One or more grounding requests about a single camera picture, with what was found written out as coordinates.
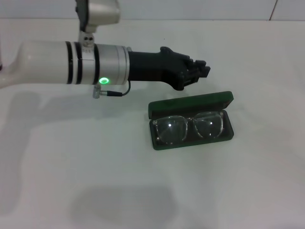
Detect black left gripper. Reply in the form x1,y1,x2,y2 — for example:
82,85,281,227
128,46,212,92

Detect green glasses case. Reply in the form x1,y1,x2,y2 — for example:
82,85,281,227
147,90,235,152

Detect clear transparent glasses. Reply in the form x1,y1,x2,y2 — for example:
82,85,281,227
152,110,225,145

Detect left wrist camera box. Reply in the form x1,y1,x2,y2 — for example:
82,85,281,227
74,0,121,33

